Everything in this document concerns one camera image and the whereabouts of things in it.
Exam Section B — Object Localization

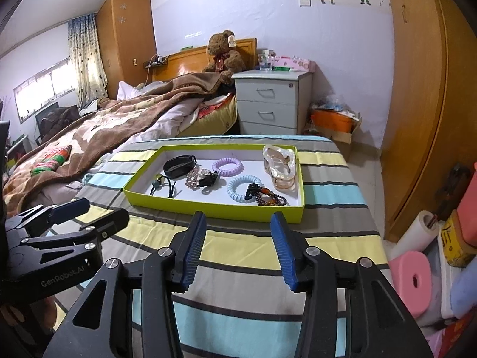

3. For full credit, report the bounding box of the black hair tie teal bead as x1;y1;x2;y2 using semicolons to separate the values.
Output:
150;174;176;199

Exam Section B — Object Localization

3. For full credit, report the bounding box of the black smart watch band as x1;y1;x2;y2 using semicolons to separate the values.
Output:
162;154;196;180

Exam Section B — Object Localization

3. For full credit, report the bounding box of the pink beaded hair clip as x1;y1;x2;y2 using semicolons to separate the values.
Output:
185;166;219;195

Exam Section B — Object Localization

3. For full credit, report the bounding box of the purple spiral hair tie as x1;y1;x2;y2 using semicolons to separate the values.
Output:
212;157;245;179

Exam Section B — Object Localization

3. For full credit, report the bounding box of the light blue spiral hair tie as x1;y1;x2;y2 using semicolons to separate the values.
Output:
226;175;263;205

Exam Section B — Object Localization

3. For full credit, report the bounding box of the clear pink claw clip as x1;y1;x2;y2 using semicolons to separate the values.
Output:
262;145;297;190

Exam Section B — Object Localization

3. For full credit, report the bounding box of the person's left hand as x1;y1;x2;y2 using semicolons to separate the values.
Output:
1;296;58;345

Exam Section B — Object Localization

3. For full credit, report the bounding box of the pink plastic stool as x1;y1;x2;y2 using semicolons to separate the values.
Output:
389;251;432;318

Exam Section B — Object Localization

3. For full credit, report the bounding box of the brown fleece blanket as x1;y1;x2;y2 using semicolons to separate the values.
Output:
2;72;221;217

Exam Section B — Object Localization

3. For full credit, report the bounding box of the white paper roll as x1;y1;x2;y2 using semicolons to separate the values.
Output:
389;210;440;260

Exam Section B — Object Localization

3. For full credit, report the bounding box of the patterned window curtain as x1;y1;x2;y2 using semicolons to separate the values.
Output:
68;13;108;110

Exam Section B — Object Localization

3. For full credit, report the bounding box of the yellow red pillow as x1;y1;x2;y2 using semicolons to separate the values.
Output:
177;94;238;138

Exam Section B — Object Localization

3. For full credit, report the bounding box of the lime green shallow box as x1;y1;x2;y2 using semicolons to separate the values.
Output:
123;144;305;224

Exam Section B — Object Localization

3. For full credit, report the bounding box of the wooden wardrobe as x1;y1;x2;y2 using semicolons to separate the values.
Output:
381;0;476;242

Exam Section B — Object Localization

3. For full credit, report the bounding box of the tall wooden corner cabinet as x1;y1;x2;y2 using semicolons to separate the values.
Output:
96;0;156;99

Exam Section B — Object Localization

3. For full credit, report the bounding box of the orange storage box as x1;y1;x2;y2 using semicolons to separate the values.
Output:
310;109;359;133

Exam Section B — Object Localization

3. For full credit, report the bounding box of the brown teddy bear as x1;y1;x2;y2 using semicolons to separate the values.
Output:
202;30;246;85

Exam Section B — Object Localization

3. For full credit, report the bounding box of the grey bedside drawer cabinet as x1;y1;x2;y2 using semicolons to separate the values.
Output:
233;70;313;135

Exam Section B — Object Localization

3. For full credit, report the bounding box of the wooden bed headboard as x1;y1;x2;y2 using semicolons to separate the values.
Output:
145;38;258;82

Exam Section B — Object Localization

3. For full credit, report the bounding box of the pink floral tissue box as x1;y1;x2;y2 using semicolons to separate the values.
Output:
272;56;316;73

